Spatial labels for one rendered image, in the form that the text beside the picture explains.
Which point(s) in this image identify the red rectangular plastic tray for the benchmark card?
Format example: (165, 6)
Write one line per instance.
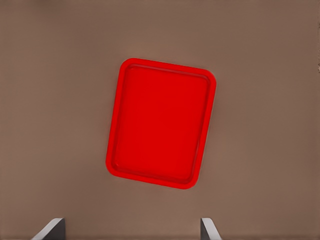
(161, 122)

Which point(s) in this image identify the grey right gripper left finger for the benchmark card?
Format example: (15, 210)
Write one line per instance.
(53, 230)

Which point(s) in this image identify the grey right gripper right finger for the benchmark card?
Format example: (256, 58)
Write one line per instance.
(208, 230)

